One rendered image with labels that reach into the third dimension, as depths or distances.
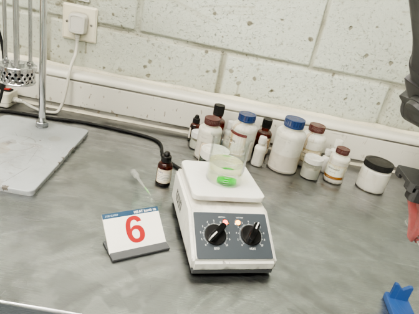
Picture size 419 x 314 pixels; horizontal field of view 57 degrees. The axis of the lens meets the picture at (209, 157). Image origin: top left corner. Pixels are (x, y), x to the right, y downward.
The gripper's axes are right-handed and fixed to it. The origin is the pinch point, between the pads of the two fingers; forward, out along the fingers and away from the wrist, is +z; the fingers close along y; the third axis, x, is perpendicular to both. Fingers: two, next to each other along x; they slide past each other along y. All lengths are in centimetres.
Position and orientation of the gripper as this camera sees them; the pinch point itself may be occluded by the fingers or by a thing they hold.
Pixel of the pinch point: (414, 235)
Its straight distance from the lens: 66.1
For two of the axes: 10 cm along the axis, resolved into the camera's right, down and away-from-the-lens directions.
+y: -9.7, -2.3, 0.5
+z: -1.9, 9.0, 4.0
